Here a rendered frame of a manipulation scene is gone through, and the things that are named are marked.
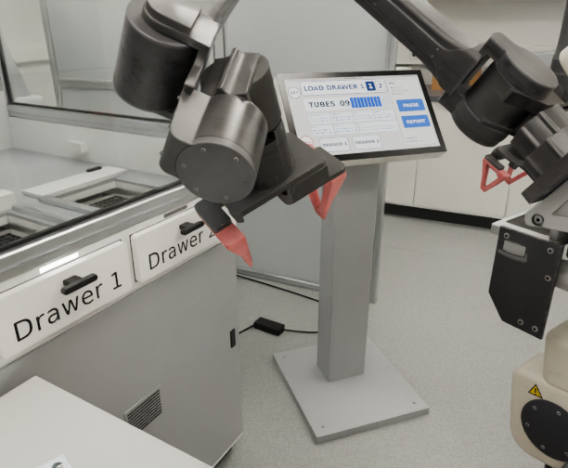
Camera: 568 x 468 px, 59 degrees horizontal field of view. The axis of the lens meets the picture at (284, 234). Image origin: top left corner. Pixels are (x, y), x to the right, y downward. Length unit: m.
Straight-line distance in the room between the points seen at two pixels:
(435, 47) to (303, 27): 1.78
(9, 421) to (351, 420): 1.26
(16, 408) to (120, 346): 0.29
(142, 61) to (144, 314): 0.86
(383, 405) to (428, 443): 0.20
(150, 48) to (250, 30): 2.18
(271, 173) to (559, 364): 0.62
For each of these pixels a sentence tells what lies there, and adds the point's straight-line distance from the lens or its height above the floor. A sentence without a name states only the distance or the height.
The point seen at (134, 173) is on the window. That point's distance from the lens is 1.11.
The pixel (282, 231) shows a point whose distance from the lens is 2.70.
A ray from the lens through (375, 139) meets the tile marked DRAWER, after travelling 1.61.
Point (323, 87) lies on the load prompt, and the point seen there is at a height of 1.16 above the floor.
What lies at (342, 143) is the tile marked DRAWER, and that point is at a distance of 1.56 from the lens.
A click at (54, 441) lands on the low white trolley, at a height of 0.76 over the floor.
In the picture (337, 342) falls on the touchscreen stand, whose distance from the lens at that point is 1.96.
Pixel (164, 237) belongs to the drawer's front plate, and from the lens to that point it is 1.16.
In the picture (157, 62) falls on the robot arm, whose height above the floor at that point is 1.31.
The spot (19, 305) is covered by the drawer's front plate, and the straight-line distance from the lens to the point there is 0.96.
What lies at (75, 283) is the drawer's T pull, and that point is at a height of 0.91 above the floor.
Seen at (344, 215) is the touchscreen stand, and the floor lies 0.74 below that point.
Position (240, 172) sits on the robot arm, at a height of 1.24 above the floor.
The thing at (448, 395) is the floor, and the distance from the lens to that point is 2.16.
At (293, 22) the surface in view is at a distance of 2.47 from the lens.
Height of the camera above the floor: 1.34
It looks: 23 degrees down
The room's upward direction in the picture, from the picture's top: straight up
